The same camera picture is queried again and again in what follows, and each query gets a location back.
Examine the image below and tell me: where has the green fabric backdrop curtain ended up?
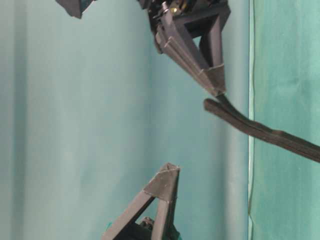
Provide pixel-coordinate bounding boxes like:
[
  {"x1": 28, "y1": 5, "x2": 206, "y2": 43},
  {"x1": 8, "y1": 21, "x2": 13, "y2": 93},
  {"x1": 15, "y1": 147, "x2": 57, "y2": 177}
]
[{"x1": 0, "y1": 0, "x2": 320, "y2": 240}]

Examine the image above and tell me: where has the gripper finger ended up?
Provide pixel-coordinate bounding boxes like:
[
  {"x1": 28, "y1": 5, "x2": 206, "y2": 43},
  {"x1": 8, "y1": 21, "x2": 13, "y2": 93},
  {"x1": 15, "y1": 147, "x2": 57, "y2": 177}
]
[
  {"x1": 152, "y1": 169, "x2": 180, "y2": 240},
  {"x1": 101, "y1": 162, "x2": 181, "y2": 240},
  {"x1": 155, "y1": 12, "x2": 220, "y2": 97},
  {"x1": 174, "y1": 11, "x2": 227, "y2": 94}
]

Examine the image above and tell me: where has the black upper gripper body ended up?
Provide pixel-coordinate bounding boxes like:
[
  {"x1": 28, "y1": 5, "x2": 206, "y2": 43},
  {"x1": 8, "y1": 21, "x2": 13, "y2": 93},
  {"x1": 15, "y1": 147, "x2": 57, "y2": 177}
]
[{"x1": 138, "y1": 0, "x2": 228, "y2": 28}]

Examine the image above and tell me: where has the black Velcro strap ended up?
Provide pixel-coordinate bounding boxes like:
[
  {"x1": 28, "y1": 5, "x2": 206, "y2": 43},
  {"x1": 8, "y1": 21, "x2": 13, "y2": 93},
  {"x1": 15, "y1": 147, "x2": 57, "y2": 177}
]
[{"x1": 204, "y1": 92, "x2": 320, "y2": 164}]

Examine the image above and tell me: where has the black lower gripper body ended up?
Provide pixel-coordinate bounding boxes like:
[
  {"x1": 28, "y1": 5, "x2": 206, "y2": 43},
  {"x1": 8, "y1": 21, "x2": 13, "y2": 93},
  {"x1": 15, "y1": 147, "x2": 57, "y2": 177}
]
[{"x1": 134, "y1": 216, "x2": 181, "y2": 240}]

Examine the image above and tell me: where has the upper black wrist camera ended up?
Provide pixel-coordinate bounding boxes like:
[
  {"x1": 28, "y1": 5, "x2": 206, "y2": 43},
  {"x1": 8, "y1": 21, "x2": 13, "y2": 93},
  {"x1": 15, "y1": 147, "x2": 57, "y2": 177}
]
[{"x1": 56, "y1": 0, "x2": 95, "y2": 19}]

